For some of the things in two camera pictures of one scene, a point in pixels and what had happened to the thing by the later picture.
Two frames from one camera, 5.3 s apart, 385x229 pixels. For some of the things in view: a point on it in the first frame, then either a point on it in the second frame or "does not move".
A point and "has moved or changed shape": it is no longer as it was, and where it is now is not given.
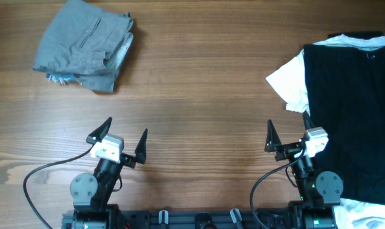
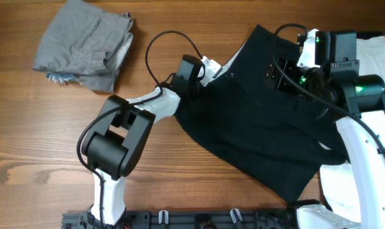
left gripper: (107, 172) -> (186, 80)
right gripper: (272, 140) -> (277, 78)
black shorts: (349, 91) has moved or changed shape
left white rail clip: (166, 216) does not move
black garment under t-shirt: (358, 34) does not move
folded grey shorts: (84, 44) does not move
